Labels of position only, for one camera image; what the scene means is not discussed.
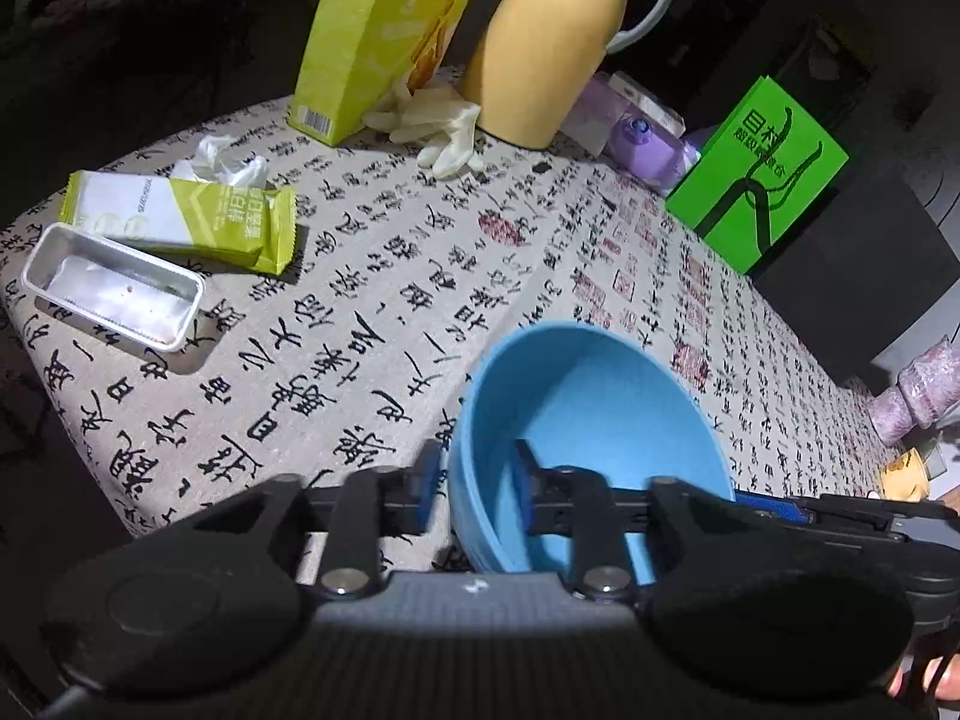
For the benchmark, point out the crumpled white tissue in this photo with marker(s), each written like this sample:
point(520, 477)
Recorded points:
point(221, 161)

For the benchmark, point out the small white flat box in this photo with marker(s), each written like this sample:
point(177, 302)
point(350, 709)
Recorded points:
point(645, 101)

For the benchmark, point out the small metal tray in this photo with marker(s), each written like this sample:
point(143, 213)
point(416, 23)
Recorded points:
point(112, 289)

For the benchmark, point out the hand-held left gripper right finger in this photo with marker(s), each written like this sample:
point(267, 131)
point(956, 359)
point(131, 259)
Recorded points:
point(525, 495)

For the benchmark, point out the calligraphy printed tablecloth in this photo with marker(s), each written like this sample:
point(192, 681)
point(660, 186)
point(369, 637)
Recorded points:
point(375, 300)

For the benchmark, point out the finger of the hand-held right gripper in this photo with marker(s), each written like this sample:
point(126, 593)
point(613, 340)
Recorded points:
point(772, 510)

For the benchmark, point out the yellow mug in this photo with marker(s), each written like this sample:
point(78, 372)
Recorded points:
point(904, 474)

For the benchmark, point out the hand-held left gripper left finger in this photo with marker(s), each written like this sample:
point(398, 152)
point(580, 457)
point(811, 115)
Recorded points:
point(429, 495)

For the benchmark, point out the purple tissue pack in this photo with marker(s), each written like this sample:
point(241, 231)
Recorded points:
point(652, 150)

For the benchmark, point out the purple ceramic vase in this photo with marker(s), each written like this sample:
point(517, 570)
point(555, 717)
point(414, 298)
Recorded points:
point(919, 390)

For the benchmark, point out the blue bowl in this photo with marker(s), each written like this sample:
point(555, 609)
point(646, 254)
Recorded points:
point(600, 405)

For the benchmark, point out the white rubber gloves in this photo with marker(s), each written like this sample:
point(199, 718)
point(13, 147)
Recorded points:
point(442, 127)

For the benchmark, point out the yellow-green snack box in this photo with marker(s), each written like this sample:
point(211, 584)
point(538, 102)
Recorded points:
point(360, 37)

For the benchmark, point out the person's right hand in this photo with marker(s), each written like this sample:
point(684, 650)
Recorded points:
point(941, 679)

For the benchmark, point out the yellow thermos jug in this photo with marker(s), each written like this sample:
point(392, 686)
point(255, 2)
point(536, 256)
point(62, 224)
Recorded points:
point(540, 52)

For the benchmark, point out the dark grey paper bag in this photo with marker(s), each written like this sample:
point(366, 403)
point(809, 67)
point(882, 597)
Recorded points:
point(862, 277)

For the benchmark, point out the green white snack wrapper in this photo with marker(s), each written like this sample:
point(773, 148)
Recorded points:
point(187, 217)

